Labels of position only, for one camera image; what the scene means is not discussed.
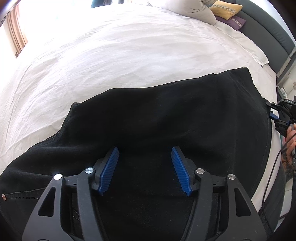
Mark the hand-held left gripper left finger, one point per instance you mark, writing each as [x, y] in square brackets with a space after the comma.
[108, 171]

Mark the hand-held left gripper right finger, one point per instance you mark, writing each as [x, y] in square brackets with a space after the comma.
[179, 171]

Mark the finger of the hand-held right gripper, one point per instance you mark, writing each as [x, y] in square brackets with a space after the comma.
[281, 126]
[274, 105]

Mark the black pants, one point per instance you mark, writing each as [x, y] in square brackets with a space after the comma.
[150, 115]

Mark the person's right forearm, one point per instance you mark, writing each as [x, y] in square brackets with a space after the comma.
[288, 172]

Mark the person's right hand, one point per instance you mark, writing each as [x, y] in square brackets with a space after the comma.
[290, 139]

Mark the white power strip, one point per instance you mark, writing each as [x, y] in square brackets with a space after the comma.
[281, 90]

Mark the person's dark gray clothing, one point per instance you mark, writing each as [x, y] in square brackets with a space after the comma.
[275, 197]

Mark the gray upholstered headboard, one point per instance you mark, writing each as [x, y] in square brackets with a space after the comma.
[272, 30]

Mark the purple patterned pillow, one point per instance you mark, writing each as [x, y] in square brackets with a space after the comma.
[233, 22]

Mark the yellow patterned pillow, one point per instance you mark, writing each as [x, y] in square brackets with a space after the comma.
[224, 10]

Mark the bed with white sheet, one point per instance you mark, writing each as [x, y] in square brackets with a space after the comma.
[115, 58]

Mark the rolled white duvet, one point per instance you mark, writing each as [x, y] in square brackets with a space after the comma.
[196, 9]

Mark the tan curtain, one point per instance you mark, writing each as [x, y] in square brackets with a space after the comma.
[16, 30]

